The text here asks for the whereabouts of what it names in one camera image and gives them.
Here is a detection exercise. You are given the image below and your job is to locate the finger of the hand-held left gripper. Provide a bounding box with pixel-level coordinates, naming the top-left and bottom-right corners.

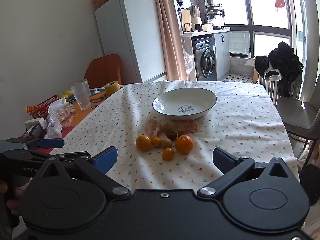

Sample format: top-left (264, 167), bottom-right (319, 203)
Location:
top-left (7, 136), bottom-right (65, 150)
top-left (24, 149), bottom-right (75, 161)

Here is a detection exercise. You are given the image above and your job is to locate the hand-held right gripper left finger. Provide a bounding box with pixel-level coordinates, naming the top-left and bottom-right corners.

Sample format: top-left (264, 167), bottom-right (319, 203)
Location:
top-left (37, 146), bottom-right (132, 202)

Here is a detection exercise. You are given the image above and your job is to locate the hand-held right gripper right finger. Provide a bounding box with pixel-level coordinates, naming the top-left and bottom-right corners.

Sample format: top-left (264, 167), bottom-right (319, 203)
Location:
top-left (197, 147), bottom-right (294, 200)

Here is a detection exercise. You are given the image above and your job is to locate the orange tangerine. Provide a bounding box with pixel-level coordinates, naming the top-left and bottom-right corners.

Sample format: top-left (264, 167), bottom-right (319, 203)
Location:
top-left (175, 135), bottom-right (194, 154)
top-left (136, 134), bottom-right (152, 152)

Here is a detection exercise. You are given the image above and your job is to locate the white bowl with blue rim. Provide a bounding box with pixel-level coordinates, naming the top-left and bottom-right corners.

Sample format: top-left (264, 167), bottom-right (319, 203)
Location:
top-left (152, 88), bottom-right (217, 120)

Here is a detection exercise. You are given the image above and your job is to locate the person's left hand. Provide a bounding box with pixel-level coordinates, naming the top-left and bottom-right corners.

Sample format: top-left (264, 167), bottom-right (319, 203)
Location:
top-left (0, 181), bottom-right (29, 217)

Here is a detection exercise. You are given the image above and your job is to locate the white power adapter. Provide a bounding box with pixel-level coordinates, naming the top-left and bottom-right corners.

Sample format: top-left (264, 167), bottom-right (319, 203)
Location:
top-left (24, 119), bottom-right (48, 137)

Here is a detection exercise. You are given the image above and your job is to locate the crumpled clear plastic wrap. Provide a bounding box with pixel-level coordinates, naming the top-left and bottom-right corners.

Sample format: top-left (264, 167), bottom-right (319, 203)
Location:
top-left (46, 99), bottom-right (75, 138)

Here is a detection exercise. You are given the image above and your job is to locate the red snack packet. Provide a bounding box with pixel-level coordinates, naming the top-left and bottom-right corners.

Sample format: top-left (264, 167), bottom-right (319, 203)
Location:
top-left (25, 104), bottom-right (50, 113)

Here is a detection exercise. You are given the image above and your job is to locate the red plastic basket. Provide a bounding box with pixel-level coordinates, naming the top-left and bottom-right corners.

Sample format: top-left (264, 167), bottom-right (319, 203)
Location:
top-left (29, 94), bottom-right (60, 119)

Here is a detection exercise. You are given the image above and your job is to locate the clear glass tumbler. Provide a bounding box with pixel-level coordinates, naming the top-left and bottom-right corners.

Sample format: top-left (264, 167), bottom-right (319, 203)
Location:
top-left (70, 79), bottom-right (91, 110)

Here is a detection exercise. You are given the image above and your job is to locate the orange printed table mat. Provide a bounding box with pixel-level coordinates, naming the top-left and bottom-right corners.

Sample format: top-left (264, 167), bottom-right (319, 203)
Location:
top-left (61, 86), bottom-right (112, 140)

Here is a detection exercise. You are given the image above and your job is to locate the yellow tape roll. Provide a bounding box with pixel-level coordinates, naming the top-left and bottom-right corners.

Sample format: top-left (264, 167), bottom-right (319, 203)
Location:
top-left (104, 81), bottom-right (120, 97)

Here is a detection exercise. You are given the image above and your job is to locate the grey chair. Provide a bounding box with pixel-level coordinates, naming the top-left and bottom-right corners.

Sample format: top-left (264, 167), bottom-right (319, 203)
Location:
top-left (257, 75), bottom-right (320, 140)

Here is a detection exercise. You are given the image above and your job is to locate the orange chair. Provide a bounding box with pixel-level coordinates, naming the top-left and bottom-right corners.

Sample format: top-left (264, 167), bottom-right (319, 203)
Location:
top-left (84, 54), bottom-right (122, 89)

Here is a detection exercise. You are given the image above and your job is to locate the cardboard box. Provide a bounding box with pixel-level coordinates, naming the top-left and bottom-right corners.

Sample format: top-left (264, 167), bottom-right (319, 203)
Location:
top-left (253, 56), bottom-right (259, 83)

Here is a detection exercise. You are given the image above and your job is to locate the silver washing machine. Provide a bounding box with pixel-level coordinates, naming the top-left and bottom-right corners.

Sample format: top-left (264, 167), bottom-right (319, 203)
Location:
top-left (192, 36), bottom-right (217, 81)

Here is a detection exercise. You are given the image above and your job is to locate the clear plastic bag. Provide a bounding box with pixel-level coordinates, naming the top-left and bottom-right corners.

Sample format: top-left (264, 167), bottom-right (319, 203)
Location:
top-left (183, 49), bottom-right (195, 74)

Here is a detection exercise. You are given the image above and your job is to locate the white kitchen cabinet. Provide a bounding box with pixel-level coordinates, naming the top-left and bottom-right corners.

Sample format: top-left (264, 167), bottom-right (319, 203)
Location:
top-left (214, 31), bottom-right (231, 80)

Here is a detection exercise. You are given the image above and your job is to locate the black clothing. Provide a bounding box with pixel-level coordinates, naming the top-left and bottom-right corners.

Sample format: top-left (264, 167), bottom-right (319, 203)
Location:
top-left (255, 41), bottom-right (304, 97)

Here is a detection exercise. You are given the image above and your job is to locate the white refrigerator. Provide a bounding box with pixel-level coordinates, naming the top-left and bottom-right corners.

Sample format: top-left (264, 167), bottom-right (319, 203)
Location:
top-left (94, 0), bottom-right (167, 84)

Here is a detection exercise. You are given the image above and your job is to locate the pink curtain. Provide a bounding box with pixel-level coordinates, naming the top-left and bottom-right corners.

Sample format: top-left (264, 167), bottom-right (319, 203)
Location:
top-left (150, 0), bottom-right (188, 81)

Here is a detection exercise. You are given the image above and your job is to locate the white kitchen countertop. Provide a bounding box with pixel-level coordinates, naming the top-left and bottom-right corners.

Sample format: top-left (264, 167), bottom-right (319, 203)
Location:
top-left (182, 29), bottom-right (230, 37)

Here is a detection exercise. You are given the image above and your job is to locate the white utensil holder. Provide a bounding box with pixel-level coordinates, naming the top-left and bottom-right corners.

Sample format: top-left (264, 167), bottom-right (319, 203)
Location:
top-left (191, 5), bottom-right (202, 30)

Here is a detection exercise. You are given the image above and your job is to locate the wooden cutting board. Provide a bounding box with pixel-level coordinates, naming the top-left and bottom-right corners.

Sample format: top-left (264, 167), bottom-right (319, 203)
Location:
top-left (180, 9), bottom-right (192, 32)

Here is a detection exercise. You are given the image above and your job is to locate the black wire rack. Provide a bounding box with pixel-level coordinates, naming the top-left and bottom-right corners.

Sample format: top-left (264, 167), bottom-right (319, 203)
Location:
top-left (206, 4), bottom-right (225, 29)

